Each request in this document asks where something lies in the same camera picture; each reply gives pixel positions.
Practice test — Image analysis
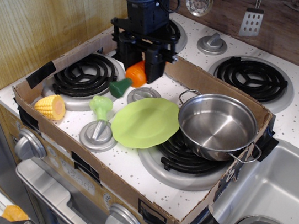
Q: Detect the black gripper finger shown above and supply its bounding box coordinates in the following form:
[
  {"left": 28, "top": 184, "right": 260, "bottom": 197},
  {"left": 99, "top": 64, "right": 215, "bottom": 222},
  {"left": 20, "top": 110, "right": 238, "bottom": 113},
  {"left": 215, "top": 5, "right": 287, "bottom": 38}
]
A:
[
  {"left": 145, "top": 47, "right": 166, "bottom": 84},
  {"left": 115, "top": 40, "right": 142, "bottom": 68}
]

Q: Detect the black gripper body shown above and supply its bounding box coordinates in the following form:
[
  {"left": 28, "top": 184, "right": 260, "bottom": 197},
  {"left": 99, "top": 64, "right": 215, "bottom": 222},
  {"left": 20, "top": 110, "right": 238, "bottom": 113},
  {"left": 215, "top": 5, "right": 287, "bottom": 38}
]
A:
[{"left": 113, "top": 0, "right": 178, "bottom": 63}]

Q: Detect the orange toy carrot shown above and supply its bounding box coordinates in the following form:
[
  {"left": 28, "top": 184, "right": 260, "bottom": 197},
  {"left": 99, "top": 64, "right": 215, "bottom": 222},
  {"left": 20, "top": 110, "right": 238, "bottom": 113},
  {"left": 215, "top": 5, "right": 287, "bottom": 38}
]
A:
[{"left": 109, "top": 60, "right": 147, "bottom": 98}]

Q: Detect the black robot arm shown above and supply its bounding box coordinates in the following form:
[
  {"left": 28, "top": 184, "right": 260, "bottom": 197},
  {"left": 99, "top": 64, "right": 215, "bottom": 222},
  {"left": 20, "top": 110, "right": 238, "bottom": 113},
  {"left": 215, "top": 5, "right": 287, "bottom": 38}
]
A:
[{"left": 111, "top": 0, "right": 181, "bottom": 84}]

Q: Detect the light green plastic plate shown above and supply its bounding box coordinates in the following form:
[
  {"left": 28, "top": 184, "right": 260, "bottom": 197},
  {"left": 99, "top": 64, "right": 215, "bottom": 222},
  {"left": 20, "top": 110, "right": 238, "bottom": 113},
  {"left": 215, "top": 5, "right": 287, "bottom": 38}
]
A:
[{"left": 111, "top": 98, "right": 179, "bottom": 149}]

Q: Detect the back left black burner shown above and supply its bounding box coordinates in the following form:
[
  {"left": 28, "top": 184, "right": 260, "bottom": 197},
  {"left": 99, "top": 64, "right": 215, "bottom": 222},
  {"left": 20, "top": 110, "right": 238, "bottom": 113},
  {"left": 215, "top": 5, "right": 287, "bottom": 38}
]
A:
[{"left": 113, "top": 11, "right": 190, "bottom": 55}]

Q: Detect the black burner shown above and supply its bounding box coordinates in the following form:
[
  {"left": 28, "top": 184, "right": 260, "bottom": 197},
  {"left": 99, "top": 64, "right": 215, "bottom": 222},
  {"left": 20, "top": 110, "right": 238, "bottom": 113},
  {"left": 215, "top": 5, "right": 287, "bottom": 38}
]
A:
[
  {"left": 113, "top": 11, "right": 190, "bottom": 55},
  {"left": 138, "top": 131, "right": 229, "bottom": 191},
  {"left": 208, "top": 55, "right": 295, "bottom": 114},
  {"left": 42, "top": 53, "right": 125, "bottom": 111}
]

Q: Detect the silver stove top knob middle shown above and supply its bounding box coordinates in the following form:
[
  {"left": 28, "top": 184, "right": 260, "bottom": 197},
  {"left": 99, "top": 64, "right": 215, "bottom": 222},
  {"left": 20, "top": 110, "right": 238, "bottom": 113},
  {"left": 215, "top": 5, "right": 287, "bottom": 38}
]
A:
[{"left": 127, "top": 87, "right": 161, "bottom": 104}]

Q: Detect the silver stove knob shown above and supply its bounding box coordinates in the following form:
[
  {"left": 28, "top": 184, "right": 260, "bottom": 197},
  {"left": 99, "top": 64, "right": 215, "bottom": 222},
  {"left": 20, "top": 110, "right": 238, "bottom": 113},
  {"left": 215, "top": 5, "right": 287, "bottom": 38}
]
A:
[
  {"left": 127, "top": 87, "right": 161, "bottom": 104},
  {"left": 197, "top": 33, "right": 228, "bottom": 55},
  {"left": 79, "top": 120, "right": 117, "bottom": 152}
]

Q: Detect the hanging silver strainer ladle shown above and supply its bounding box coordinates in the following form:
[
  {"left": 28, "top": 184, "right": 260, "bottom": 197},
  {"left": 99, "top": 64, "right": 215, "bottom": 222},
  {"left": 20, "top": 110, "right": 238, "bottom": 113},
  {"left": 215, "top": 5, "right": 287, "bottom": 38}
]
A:
[{"left": 185, "top": 0, "right": 213, "bottom": 17}]

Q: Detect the green toy broccoli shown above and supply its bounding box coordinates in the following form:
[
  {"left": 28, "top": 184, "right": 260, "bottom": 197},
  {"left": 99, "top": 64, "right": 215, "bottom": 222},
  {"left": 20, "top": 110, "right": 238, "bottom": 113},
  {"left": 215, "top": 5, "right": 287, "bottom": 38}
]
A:
[{"left": 89, "top": 95, "right": 113, "bottom": 121}]

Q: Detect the front left black burner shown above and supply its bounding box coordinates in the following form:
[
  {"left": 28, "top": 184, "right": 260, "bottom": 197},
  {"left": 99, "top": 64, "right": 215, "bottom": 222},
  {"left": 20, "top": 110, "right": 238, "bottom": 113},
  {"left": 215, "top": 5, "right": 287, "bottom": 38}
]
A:
[{"left": 42, "top": 53, "right": 125, "bottom": 111}]

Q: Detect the silver stove top knob back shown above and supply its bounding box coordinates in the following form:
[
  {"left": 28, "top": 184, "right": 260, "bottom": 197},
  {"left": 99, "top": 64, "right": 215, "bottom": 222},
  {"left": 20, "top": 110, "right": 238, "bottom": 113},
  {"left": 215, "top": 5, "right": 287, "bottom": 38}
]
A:
[{"left": 197, "top": 33, "right": 228, "bottom": 55}]

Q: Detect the stainless steel pot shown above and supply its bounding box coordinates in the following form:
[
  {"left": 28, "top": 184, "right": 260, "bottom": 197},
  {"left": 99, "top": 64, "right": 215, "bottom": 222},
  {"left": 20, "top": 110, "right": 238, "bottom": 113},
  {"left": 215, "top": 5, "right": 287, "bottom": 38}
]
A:
[{"left": 178, "top": 89, "right": 262, "bottom": 164}]

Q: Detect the silver stove top knob front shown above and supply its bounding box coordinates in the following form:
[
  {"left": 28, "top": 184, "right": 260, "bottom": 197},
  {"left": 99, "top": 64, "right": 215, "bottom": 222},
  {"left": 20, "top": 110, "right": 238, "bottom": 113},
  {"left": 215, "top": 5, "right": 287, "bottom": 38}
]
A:
[{"left": 79, "top": 120, "right": 117, "bottom": 152}]

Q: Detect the yellow toy corn cob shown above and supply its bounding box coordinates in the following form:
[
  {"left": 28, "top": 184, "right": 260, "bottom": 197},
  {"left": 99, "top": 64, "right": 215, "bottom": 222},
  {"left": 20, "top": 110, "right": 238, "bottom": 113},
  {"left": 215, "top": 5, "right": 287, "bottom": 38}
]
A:
[{"left": 34, "top": 94, "right": 66, "bottom": 121}]

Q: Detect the hanging silver slotted spatula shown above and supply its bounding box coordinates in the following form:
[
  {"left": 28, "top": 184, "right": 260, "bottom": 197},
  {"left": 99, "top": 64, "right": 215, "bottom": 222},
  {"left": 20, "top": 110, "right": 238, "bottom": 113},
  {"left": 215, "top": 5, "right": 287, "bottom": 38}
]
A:
[{"left": 238, "top": 0, "right": 264, "bottom": 37}]

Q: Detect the front right black burner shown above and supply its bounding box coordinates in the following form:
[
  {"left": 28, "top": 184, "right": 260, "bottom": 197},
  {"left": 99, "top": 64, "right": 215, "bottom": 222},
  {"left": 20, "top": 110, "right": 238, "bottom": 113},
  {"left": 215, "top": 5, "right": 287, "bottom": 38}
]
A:
[{"left": 138, "top": 131, "right": 229, "bottom": 191}]

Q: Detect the back right black burner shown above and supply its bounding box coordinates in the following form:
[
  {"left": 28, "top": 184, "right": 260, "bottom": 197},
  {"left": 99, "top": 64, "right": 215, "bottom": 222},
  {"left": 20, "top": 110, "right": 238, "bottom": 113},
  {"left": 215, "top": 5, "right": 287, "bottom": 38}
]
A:
[{"left": 208, "top": 55, "right": 295, "bottom": 114}]

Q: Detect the brown cardboard fence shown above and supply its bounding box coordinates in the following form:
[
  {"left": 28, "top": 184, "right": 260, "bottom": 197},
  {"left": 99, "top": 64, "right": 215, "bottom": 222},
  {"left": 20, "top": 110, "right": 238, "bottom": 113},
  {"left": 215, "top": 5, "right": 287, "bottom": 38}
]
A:
[{"left": 13, "top": 29, "right": 274, "bottom": 224}]

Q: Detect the silver oven knob left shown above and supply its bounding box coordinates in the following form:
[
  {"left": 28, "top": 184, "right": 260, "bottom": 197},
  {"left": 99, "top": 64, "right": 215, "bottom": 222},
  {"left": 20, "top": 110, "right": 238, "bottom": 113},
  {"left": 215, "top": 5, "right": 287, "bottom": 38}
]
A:
[{"left": 14, "top": 128, "right": 47, "bottom": 161}]

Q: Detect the silver sink basin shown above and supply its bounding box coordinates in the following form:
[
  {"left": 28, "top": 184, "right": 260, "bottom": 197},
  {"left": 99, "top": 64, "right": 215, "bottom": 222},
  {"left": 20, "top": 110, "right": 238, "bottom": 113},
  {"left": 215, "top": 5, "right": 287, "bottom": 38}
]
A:
[{"left": 181, "top": 127, "right": 299, "bottom": 224}]

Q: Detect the orange object at bottom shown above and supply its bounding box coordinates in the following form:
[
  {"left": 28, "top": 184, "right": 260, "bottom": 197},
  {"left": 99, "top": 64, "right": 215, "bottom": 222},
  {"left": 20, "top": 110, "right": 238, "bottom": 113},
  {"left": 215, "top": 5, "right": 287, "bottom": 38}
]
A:
[{"left": 1, "top": 205, "right": 29, "bottom": 222}]

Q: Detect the silver oven door handle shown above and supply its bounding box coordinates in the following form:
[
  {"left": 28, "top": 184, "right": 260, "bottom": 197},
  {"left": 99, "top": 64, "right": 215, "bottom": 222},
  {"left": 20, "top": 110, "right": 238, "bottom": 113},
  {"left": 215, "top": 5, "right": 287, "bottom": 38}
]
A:
[{"left": 16, "top": 159, "right": 106, "bottom": 224}]

